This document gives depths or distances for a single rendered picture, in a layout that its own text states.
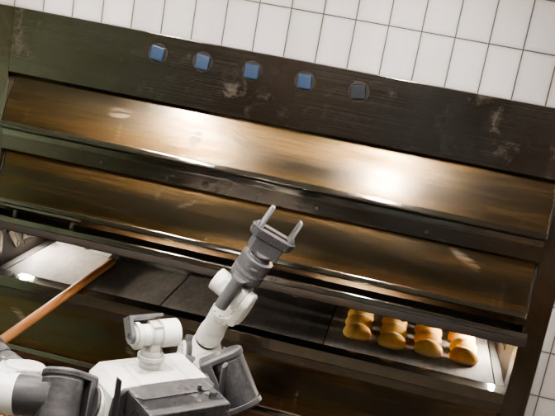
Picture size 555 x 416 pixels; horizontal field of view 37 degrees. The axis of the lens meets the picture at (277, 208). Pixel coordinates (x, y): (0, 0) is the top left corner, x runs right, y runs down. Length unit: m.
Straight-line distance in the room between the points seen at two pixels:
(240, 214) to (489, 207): 0.79
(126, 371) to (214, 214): 0.92
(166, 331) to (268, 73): 1.01
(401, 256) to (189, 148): 0.76
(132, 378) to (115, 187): 1.05
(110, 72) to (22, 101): 0.33
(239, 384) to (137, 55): 1.17
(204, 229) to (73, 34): 0.76
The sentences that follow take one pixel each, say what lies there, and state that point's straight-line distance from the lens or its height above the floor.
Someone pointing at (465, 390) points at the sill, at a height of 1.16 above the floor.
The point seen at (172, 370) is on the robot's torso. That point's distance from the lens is 2.00.
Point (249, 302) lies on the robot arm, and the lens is 2.17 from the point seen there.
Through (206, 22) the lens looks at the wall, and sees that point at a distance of 2.68.
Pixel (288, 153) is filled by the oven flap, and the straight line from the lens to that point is 2.66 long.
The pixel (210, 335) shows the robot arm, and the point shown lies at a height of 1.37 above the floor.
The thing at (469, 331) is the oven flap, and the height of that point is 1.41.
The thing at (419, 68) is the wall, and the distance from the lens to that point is 2.59.
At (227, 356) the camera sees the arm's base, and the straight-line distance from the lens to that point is 2.06.
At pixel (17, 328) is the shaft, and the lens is 2.62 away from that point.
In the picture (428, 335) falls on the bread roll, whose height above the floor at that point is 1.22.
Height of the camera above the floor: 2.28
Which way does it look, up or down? 14 degrees down
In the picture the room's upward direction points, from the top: 10 degrees clockwise
